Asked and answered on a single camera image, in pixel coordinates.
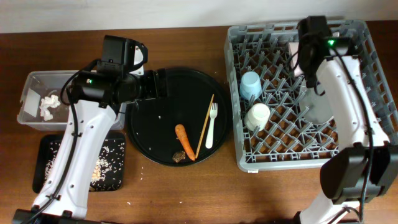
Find grey dishwasher rack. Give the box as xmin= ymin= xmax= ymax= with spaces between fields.
xmin=223 ymin=19 xmax=398 ymax=172

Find orange carrot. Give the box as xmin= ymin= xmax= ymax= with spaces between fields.
xmin=175 ymin=124 xmax=195 ymax=161

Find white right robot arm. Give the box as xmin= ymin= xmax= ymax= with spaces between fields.
xmin=293 ymin=16 xmax=397 ymax=223

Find clear plastic waste bin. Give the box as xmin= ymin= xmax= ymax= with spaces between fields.
xmin=17 ymin=70 xmax=127 ymax=131

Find pink bowl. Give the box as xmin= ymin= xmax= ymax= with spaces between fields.
xmin=288 ymin=42 xmax=303 ymax=78

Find white plastic fork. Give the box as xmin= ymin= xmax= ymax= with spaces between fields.
xmin=205 ymin=103 xmax=218 ymax=149

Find light grey plate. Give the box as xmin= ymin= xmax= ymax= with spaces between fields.
xmin=299 ymin=80 xmax=333 ymax=125

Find brown food scrap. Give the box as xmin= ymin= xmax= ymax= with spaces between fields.
xmin=172 ymin=151 xmax=186 ymax=163

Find crumpled white tissue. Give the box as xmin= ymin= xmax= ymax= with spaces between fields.
xmin=39 ymin=95 xmax=61 ymax=121

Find rice and peanut scraps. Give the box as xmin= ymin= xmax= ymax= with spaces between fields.
xmin=43 ymin=141 xmax=124 ymax=190

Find white label in bin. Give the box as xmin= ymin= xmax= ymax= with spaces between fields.
xmin=24 ymin=88 xmax=41 ymax=117

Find white plastic cup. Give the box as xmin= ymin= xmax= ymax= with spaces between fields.
xmin=244 ymin=103 xmax=271 ymax=131

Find wooden chopstick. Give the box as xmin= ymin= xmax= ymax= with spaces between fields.
xmin=195 ymin=94 xmax=215 ymax=159

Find round black tray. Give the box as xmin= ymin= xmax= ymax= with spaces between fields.
xmin=125 ymin=68 xmax=232 ymax=167

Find black rectangular food tray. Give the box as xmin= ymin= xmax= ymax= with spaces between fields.
xmin=32 ymin=133 xmax=126 ymax=194

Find light blue plastic cup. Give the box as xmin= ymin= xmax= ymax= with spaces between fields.
xmin=239 ymin=71 xmax=262 ymax=100

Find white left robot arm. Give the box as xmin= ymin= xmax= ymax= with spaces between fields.
xmin=12 ymin=69 xmax=168 ymax=223

